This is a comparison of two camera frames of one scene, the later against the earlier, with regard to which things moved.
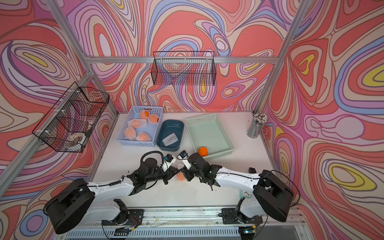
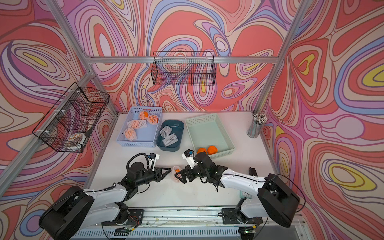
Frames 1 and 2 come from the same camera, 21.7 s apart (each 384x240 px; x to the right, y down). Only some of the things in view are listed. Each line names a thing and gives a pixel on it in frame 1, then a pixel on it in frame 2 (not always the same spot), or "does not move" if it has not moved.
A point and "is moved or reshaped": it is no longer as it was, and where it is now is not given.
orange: (203, 151) does not move
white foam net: (180, 175) is moved or reshaped
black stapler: (252, 170) does not move
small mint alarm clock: (244, 194) does not move
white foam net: (170, 139) does not move
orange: (180, 176) is moved or reshaped
